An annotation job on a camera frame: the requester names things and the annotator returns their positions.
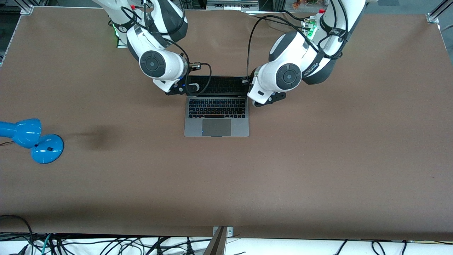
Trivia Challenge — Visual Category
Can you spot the black looping cable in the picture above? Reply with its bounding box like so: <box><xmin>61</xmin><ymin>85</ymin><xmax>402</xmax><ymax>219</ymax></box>
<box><xmin>0</xmin><ymin>215</ymin><xmax>34</xmax><ymax>255</ymax></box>

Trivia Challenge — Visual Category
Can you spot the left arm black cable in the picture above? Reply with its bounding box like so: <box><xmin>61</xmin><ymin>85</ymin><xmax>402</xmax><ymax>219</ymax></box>
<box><xmin>247</xmin><ymin>14</ymin><xmax>349</xmax><ymax>84</ymax></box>

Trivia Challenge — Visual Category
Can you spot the black cable on table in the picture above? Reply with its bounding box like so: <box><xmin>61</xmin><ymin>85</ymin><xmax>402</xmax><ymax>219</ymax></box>
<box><xmin>248</xmin><ymin>10</ymin><xmax>308</xmax><ymax>29</ymax></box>

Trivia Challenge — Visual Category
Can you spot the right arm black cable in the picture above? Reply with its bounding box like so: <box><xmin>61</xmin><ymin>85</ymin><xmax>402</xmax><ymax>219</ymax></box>
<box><xmin>120</xmin><ymin>0</ymin><xmax>213</xmax><ymax>97</ymax></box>

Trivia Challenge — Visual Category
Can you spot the grey laptop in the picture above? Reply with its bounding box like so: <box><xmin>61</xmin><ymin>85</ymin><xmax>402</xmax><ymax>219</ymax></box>
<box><xmin>184</xmin><ymin>75</ymin><xmax>250</xmax><ymax>137</ymax></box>

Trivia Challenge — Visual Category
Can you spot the aluminium frame corner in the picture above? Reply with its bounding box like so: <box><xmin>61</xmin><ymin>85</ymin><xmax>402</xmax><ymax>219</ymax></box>
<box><xmin>14</xmin><ymin>0</ymin><xmax>34</xmax><ymax>15</ymax></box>
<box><xmin>426</xmin><ymin>0</ymin><xmax>453</xmax><ymax>23</ymax></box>

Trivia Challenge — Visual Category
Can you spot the teal cable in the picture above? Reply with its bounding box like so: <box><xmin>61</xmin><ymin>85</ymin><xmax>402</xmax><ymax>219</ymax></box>
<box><xmin>40</xmin><ymin>233</ymin><xmax>53</xmax><ymax>255</ymax></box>

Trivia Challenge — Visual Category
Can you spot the brown table cover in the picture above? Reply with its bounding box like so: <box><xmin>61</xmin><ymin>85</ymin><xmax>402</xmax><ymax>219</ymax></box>
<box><xmin>0</xmin><ymin>7</ymin><xmax>453</xmax><ymax>241</ymax></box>

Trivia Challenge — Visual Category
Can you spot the silver equipment rail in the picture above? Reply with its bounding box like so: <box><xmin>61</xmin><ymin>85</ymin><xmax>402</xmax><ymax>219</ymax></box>
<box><xmin>206</xmin><ymin>0</ymin><xmax>259</xmax><ymax>11</ymax></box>

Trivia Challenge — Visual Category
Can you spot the grey camera pole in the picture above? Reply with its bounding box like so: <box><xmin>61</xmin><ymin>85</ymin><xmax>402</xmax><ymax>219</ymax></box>
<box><xmin>203</xmin><ymin>227</ymin><xmax>227</xmax><ymax>255</ymax></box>

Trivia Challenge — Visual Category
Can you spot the orange background object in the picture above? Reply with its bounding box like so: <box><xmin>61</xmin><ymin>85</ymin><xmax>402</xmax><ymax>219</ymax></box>
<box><xmin>292</xmin><ymin>0</ymin><xmax>319</xmax><ymax>9</ymax></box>

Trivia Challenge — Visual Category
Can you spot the blue desk lamp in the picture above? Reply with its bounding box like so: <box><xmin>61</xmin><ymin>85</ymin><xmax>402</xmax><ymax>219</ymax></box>
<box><xmin>0</xmin><ymin>118</ymin><xmax>64</xmax><ymax>164</ymax></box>

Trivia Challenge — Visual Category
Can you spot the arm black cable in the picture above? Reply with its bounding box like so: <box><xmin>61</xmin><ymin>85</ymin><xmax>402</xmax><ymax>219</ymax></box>
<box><xmin>247</xmin><ymin>14</ymin><xmax>349</xmax><ymax>84</ymax></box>
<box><xmin>120</xmin><ymin>0</ymin><xmax>213</xmax><ymax>97</ymax></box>

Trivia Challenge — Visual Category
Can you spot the white board under table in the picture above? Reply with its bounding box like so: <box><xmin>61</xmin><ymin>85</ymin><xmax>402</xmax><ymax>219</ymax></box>
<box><xmin>0</xmin><ymin>234</ymin><xmax>453</xmax><ymax>255</ymax></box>

